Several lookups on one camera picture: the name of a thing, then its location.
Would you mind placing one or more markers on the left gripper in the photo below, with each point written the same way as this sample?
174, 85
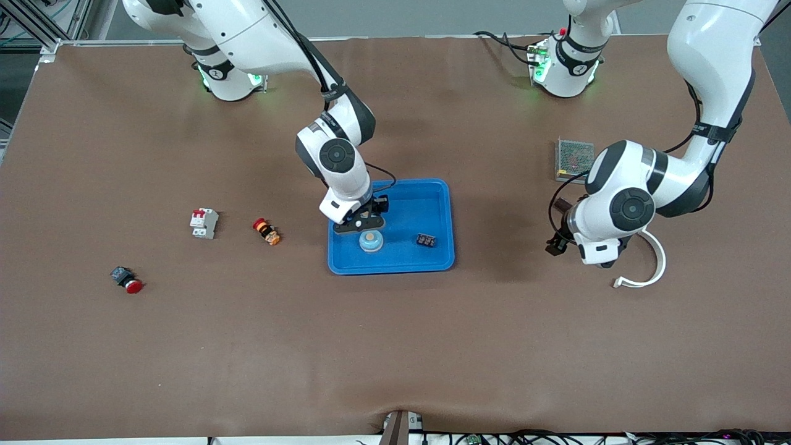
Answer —
561, 238

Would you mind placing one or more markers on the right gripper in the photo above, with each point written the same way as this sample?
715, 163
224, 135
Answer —
379, 204

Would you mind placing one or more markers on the light blue call bell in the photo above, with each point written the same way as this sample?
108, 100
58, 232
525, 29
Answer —
371, 241

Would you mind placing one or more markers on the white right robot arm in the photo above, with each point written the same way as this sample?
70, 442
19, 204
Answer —
247, 31

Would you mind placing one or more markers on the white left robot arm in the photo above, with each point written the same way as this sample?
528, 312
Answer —
710, 62

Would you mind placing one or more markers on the blue plastic tray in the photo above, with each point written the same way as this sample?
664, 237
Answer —
420, 204

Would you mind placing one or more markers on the metal mesh power supply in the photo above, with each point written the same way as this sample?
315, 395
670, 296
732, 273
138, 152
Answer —
571, 157

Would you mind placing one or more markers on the brown table cover mat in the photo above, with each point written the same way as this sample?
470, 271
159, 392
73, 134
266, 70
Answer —
395, 340

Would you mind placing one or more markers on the red mushroom push button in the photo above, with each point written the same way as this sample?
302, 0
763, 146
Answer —
126, 279

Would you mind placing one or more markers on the white curved plastic bracket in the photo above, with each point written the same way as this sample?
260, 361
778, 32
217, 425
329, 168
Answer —
662, 262

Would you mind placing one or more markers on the yellow red emergency stop switch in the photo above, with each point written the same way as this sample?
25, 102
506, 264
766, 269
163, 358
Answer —
266, 232

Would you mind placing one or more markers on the white circuit breaker red switch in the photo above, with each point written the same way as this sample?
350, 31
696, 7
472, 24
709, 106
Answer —
204, 224

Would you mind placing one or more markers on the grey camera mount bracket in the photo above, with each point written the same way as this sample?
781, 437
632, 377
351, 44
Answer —
398, 429

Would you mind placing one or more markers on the aluminium frame post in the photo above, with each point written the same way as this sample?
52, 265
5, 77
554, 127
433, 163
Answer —
50, 49

